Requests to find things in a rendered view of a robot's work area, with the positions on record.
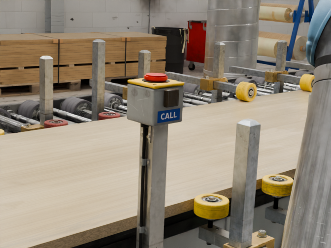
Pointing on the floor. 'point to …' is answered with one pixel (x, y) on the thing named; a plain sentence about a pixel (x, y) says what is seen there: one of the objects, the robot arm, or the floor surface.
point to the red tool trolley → (196, 42)
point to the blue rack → (295, 30)
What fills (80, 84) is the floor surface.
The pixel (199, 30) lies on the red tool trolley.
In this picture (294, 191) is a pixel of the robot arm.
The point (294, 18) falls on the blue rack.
